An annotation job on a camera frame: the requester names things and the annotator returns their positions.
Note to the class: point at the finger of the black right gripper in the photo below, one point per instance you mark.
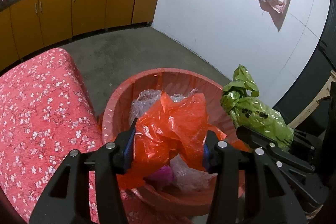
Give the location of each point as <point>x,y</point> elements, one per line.
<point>302,139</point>
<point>257,140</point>

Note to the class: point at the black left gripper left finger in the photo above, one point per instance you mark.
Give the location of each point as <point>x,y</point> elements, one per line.
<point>65,199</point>

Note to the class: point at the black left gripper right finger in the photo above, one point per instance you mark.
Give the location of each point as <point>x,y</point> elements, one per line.
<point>268,197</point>

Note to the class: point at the green plastic bag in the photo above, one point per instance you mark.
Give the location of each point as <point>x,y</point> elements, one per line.
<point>240,101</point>

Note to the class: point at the red plastic basket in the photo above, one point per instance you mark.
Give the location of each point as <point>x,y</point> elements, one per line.
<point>134,96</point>

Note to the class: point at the purple plastic bag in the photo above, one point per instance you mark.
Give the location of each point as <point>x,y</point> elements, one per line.
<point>164,176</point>

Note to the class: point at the large orange plastic bag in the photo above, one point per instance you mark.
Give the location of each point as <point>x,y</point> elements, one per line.
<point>169,129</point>

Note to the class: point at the white bubble wrap piece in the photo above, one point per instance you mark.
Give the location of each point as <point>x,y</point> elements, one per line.
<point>188,179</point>

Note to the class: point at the brown lower kitchen cabinets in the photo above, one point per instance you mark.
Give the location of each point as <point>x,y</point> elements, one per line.
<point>28,26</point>

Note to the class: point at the red floral tablecloth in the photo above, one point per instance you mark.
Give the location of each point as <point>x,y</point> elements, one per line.
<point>45,113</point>

